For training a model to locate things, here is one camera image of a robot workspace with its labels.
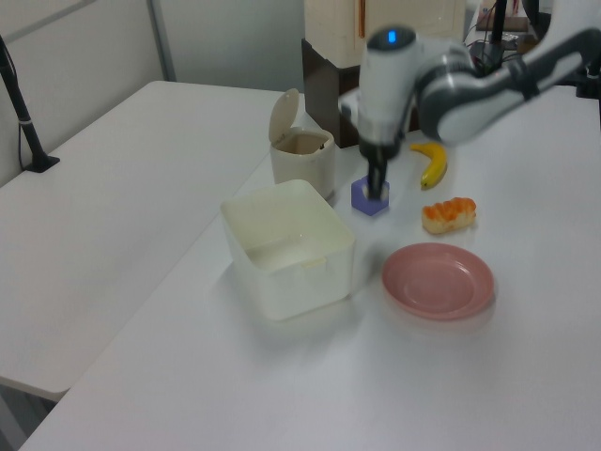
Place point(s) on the dark brown wooden drawer box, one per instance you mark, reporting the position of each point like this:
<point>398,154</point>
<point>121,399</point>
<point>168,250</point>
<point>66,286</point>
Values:
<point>324,103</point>

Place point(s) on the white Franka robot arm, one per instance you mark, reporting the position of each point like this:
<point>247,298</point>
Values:
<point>469,94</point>

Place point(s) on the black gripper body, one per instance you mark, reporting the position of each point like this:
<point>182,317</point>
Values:
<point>380,148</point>

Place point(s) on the toy bread with orange topping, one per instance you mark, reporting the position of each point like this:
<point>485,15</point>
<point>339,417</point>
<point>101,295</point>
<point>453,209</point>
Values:
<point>448,216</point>

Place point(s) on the purple cube block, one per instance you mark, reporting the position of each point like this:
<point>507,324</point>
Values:
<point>364,204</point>

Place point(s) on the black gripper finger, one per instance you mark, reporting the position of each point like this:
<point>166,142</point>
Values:
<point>383,176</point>
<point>373,176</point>

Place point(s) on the black table clamp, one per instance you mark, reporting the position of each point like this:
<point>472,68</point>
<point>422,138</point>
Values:
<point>589,82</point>

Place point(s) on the black camera stand pole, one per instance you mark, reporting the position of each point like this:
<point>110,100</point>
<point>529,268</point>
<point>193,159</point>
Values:
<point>21,113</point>

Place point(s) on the cream trash can with lid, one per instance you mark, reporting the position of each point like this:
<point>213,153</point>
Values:
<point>300,164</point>

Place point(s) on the grey partition frame post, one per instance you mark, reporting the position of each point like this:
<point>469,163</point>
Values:
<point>162,42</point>

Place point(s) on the black monitor stand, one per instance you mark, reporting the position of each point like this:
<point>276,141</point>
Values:
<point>497,23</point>

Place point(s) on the pink round plate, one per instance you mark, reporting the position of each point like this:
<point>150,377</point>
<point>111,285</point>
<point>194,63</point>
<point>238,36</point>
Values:
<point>436,282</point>

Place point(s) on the yellow toy banana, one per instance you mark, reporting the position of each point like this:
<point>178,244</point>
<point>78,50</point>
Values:
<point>436,162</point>

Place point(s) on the white rectangular plastic bin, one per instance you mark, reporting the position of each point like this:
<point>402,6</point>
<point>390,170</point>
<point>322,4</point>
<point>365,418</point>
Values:
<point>300,286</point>

